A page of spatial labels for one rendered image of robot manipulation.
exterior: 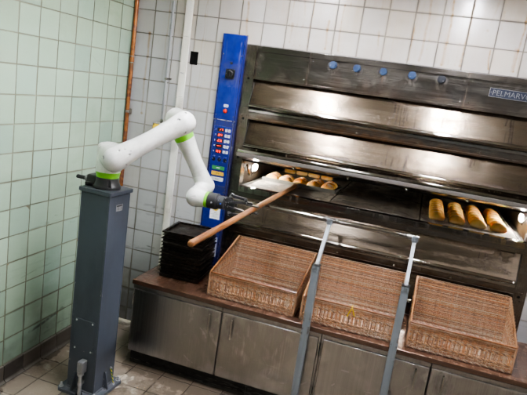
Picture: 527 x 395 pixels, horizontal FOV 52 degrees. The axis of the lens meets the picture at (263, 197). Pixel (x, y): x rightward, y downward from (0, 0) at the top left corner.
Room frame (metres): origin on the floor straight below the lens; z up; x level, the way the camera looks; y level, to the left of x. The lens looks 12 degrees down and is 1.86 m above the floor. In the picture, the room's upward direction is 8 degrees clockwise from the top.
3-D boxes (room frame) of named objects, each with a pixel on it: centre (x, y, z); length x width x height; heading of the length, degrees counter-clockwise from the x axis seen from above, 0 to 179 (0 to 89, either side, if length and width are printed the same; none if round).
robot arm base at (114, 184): (2.87, 0.90, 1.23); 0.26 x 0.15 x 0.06; 71
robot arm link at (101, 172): (2.84, 0.84, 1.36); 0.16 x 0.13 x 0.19; 26
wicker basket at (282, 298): (3.22, -0.07, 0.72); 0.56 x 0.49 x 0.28; 74
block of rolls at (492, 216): (3.59, -1.37, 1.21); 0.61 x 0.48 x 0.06; 164
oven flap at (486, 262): (3.32, -0.69, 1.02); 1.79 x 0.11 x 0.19; 74
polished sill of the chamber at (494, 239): (3.34, -0.70, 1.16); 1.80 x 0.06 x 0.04; 74
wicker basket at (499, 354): (2.90, -1.21, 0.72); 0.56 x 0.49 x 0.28; 74
